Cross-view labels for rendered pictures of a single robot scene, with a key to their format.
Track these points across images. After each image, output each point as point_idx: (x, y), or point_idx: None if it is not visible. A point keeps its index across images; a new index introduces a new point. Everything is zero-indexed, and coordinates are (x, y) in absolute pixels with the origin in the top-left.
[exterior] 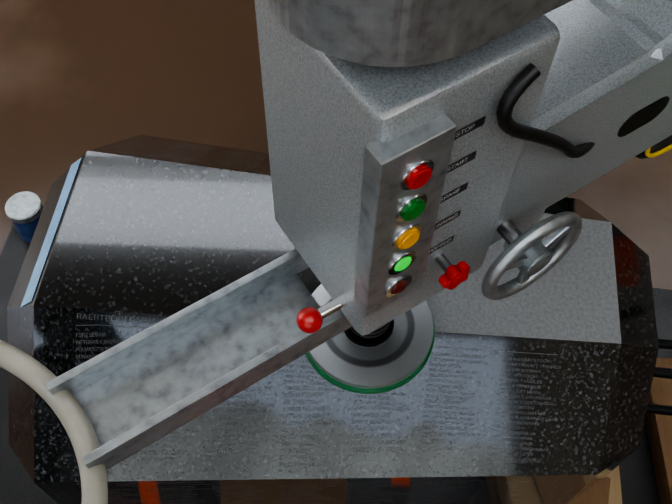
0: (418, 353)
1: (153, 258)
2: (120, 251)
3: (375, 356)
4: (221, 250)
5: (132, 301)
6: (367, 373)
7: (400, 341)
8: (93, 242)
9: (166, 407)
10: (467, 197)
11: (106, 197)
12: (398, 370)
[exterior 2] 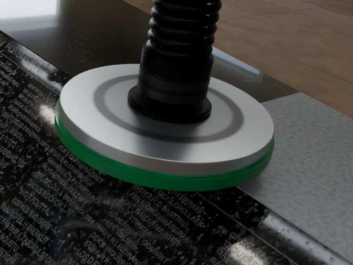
0: (196, 154)
1: (62, 26)
2: (48, 14)
3: (135, 122)
4: (117, 48)
5: (8, 26)
6: (101, 124)
7: (187, 134)
8: (40, 6)
9: None
10: None
11: (85, 3)
12: (144, 147)
